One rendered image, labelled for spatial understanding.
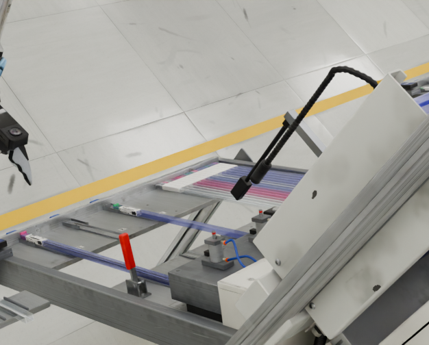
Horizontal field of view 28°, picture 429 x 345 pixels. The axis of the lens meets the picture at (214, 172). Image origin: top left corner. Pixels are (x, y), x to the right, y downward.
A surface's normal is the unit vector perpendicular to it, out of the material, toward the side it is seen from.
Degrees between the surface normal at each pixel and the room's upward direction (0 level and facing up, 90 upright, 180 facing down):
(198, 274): 44
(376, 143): 90
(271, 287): 0
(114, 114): 0
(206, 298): 90
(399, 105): 90
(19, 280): 90
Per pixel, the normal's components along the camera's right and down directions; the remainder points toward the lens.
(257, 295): -0.70, 0.28
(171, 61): 0.40, -0.61
